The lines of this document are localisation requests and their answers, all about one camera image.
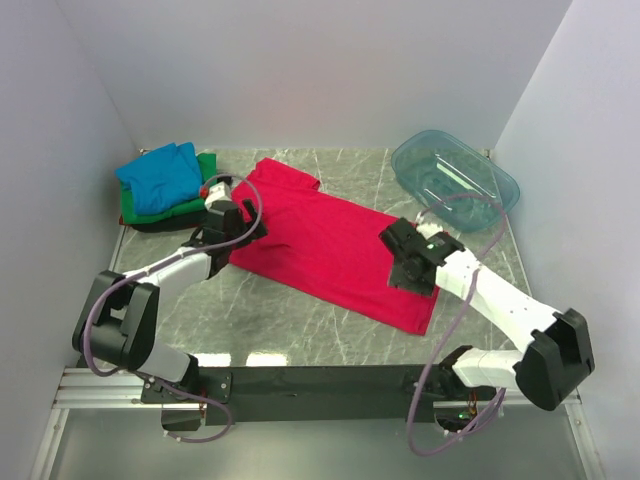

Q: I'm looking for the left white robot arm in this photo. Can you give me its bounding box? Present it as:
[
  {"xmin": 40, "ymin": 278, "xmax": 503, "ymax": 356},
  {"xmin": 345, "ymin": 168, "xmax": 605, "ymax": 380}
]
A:
[{"xmin": 72, "ymin": 199, "xmax": 267, "ymax": 402}]

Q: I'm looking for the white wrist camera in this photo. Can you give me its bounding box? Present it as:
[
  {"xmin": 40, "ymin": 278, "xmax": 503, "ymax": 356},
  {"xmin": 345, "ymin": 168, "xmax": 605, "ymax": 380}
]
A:
[
  {"xmin": 415, "ymin": 209, "xmax": 445, "ymax": 239},
  {"xmin": 199, "ymin": 182, "xmax": 231, "ymax": 211}
]

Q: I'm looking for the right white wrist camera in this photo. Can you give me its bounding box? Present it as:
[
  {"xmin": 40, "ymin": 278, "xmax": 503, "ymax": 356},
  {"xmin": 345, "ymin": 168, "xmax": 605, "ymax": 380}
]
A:
[{"xmin": 415, "ymin": 209, "xmax": 445, "ymax": 239}]

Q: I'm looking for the aluminium frame rail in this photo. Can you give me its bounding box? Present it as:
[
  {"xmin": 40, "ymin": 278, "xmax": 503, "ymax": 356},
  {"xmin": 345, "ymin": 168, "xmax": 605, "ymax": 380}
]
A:
[{"xmin": 29, "ymin": 227, "xmax": 166, "ymax": 479}]

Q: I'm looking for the folded green t shirt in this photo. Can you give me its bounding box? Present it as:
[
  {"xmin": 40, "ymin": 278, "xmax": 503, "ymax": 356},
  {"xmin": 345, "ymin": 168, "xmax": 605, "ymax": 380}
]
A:
[{"xmin": 120, "ymin": 152, "xmax": 220, "ymax": 226}]

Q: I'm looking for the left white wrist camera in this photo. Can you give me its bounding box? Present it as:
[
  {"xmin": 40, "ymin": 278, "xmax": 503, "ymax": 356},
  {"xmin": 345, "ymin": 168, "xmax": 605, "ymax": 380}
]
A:
[{"xmin": 199, "ymin": 182, "xmax": 231, "ymax": 211}]

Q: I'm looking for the purple cable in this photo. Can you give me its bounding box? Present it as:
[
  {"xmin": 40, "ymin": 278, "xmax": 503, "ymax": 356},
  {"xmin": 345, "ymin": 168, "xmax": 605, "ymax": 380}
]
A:
[
  {"xmin": 82, "ymin": 172, "xmax": 266, "ymax": 444},
  {"xmin": 407, "ymin": 193, "xmax": 509, "ymax": 457}
]

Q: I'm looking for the black base beam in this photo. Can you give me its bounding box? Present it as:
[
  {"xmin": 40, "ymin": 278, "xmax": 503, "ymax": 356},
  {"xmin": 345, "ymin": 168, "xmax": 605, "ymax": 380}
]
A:
[{"xmin": 140, "ymin": 363, "xmax": 501, "ymax": 434}]

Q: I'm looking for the clear blue plastic tub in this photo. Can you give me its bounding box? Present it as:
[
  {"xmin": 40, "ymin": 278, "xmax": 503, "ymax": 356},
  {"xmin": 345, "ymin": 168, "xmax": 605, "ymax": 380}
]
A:
[{"xmin": 391, "ymin": 130, "xmax": 520, "ymax": 233}]

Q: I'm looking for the folded black t shirt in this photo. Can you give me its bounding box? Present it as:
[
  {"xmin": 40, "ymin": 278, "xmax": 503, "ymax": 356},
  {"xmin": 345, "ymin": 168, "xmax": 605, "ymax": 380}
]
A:
[{"xmin": 129, "ymin": 170, "xmax": 232, "ymax": 234}]

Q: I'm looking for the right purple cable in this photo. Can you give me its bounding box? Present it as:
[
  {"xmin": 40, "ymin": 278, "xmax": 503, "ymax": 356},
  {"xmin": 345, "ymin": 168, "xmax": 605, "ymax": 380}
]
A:
[{"xmin": 407, "ymin": 193, "xmax": 509, "ymax": 457}]

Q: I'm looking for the folded blue t shirt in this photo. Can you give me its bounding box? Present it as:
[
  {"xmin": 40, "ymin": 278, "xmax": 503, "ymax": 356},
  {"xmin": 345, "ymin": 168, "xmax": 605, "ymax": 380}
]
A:
[{"xmin": 115, "ymin": 142, "xmax": 203, "ymax": 215}]

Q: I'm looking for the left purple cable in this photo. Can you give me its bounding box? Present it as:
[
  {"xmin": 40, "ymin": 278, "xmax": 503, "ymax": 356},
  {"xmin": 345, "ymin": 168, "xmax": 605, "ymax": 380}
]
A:
[{"xmin": 82, "ymin": 172, "xmax": 266, "ymax": 444}]

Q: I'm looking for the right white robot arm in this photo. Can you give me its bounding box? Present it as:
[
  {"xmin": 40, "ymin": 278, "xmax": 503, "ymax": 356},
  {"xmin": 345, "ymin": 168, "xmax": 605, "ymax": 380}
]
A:
[{"xmin": 379, "ymin": 218, "xmax": 595, "ymax": 411}]

